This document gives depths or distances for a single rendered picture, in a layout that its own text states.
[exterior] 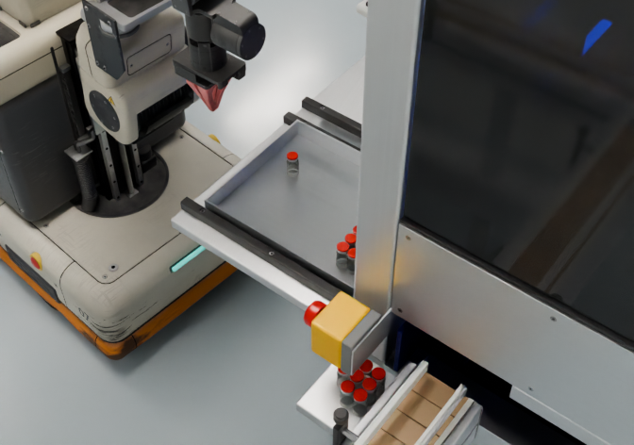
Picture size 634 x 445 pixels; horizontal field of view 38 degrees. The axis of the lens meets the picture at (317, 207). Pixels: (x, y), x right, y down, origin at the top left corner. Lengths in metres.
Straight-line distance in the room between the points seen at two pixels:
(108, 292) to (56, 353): 0.34
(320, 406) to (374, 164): 0.42
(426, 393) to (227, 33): 0.59
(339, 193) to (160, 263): 0.82
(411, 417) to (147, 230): 1.26
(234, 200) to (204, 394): 0.90
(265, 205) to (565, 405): 0.66
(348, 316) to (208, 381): 1.21
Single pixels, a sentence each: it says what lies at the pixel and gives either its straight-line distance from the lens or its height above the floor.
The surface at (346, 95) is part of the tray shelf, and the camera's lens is 1.83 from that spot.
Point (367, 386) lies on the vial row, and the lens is 1.35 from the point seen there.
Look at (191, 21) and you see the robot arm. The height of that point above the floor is 1.26.
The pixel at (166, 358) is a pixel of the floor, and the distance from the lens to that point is 2.51.
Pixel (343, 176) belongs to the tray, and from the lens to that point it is 1.67.
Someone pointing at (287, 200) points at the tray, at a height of 0.88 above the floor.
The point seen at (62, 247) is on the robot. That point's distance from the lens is 2.43.
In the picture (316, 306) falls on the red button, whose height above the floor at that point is 1.01.
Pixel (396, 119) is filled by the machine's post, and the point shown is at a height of 1.37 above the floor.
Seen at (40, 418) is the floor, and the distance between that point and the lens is 2.48.
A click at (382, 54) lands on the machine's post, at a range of 1.01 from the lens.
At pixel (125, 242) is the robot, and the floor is 0.28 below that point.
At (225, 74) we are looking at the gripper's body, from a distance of 1.43.
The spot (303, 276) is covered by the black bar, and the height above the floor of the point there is 0.90.
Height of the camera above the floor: 2.07
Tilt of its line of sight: 47 degrees down
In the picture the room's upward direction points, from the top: straight up
